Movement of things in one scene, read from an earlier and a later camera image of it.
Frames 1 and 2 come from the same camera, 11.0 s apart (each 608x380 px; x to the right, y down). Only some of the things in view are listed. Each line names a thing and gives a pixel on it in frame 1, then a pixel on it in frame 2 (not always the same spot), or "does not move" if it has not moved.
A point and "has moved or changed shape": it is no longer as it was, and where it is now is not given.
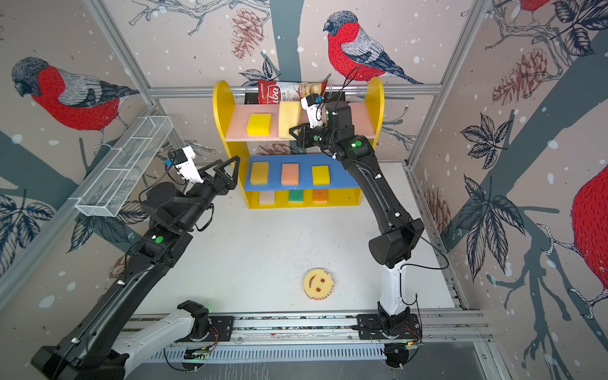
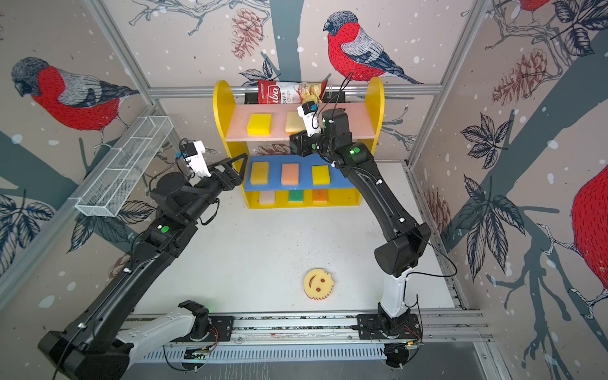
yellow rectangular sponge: x=260 y=173 does not move
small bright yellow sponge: x=321 y=175 does not move
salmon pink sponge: x=290 y=174 does not move
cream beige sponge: x=289 y=117 has moved or changed shape
